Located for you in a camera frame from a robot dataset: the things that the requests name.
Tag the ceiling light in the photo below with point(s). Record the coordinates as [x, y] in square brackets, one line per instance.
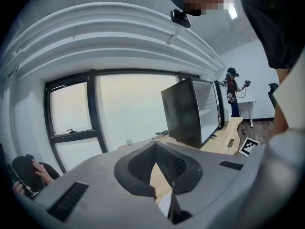
[233, 8]

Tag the person's black clothing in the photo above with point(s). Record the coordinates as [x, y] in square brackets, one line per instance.
[274, 20]

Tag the black head camera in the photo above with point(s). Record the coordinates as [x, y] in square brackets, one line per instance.
[179, 18]

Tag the black thick eyeglasses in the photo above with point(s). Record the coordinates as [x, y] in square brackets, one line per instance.
[162, 134]

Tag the large frosted window pane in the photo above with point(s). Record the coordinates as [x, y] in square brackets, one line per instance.
[133, 108]

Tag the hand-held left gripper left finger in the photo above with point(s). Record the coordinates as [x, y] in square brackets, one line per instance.
[95, 175]

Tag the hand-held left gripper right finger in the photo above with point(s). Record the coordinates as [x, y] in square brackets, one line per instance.
[214, 175]

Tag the white plate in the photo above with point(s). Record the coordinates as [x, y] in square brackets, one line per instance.
[164, 203]

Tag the white desk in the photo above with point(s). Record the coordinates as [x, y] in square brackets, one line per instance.
[247, 101]

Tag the white ceiling pipe bundle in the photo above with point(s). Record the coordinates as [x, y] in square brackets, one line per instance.
[107, 27]

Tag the black office chair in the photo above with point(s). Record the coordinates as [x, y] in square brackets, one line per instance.
[272, 96]

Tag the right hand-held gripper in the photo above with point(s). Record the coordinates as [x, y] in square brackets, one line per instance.
[249, 147]

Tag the black mini fridge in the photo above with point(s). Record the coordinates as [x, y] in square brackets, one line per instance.
[181, 111]

